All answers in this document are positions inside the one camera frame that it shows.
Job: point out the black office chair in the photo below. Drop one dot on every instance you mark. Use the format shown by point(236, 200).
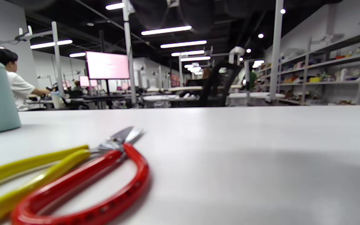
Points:
point(217, 84)

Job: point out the row of ceiling lights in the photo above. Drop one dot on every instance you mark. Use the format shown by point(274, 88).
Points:
point(166, 30)

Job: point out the pink lit monitor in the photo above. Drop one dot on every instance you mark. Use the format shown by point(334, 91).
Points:
point(106, 65)

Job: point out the grey storage shelving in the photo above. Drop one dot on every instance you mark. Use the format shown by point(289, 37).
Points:
point(333, 59)

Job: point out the white metal post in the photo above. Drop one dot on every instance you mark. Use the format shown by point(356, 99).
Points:
point(57, 62)
point(276, 56)
point(129, 62)

